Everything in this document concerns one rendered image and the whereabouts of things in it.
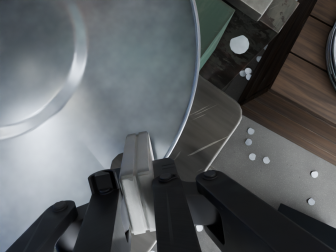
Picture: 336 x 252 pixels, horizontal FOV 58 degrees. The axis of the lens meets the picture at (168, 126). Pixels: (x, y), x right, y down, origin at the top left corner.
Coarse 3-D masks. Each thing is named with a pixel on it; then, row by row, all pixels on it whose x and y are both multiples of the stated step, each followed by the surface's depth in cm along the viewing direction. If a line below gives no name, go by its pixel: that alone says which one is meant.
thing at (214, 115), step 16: (208, 96) 22; (224, 96) 22; (192, 112) 21; (208, 112) 21; (224, 112) 21; (240, 112) 21; (192, 128) 21; (208, 128) 21; (224, 128) 21; (176, 144) 21; (192, 144) 21; (208, 144) 21; (112, 160) 21; (176, 160) 21; (192, 160) 21; (208, 160) 21; (192, 176) 21; (144, 240) 21
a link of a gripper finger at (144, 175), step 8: (144, 136) 19; (144, 144) 17; (136, 152) 16; (144, 152) 16; (136, 160) 15; (144, 160) 15; (136, 168) 14; (144, 168) 14; (152, 168) 15; (136, 176) 13; (144, 176) 13; (152, 176) 13; (144, 184) 13; (144, 192) 14; (152, 192) 14; (144, 200) 14; (152, 200) 14; (144, 208) 14; (152, 208) 14; (144, 216) 14; (152, 216) 14; (152, 224) 14
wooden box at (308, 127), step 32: (320, 0) 67; (288, 32) 79; (320, 32) 66; (288, 64) 66; (320, 64) 66; (256, 96) 75; (288, 96) 65; (320, 96) 65; (288, 128) 87; (320, 128) 72
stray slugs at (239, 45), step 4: (240, 36) 35; (244, 36) 35; (232, 40) 35; (236, 40) 35; (240, 40) 35; (244, 40) 35; (232, 44) 35; (236, 44) 35; (240, 44) 35; (244, 44) 35; (248, 44) 35; (232, 48) 35; (236, 48) 35; (240, 48) 35; (244, 48) 35; (236, 52) 35; (240, 52) 35
